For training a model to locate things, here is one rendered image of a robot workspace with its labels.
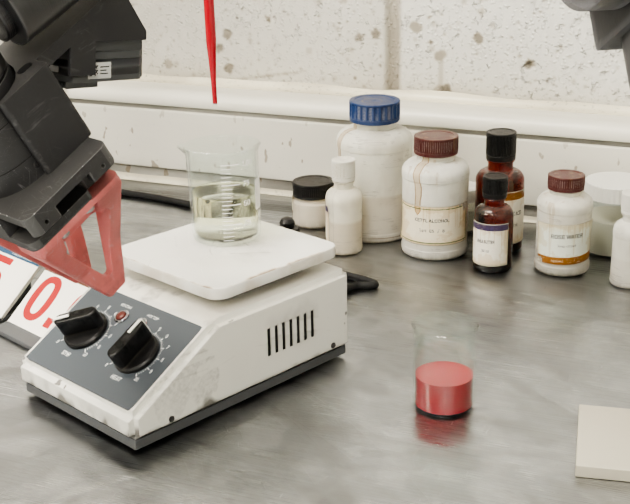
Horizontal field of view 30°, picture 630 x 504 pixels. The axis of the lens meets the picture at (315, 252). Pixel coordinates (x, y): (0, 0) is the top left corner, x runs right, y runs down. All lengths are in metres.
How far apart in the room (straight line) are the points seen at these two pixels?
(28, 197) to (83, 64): 0.08
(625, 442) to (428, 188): 0.36
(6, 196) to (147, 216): 0.54
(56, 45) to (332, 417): 0.30
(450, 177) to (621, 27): 0.67
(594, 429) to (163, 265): 0.31
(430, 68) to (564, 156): 0.17
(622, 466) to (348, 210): 0.42
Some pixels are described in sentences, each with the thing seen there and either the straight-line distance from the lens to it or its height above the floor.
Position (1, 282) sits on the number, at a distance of 0.99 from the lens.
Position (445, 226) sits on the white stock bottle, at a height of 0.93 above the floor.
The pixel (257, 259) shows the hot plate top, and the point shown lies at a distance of 0.81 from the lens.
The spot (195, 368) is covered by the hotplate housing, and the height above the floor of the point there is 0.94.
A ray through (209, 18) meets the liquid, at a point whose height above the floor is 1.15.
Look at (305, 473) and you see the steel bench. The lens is 0.72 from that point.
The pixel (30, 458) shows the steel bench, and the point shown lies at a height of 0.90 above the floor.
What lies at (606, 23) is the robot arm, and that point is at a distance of 0.38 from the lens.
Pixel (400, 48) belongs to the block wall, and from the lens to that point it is 1.20.
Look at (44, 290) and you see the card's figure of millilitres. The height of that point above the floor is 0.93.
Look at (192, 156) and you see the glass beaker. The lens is 0.82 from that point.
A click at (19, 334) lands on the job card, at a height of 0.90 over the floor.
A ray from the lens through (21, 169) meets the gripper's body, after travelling 0.66.
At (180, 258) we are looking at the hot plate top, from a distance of 0.82.
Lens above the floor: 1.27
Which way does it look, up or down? 20 degrees down
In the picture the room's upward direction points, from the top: 1 degrees counter-clockwise
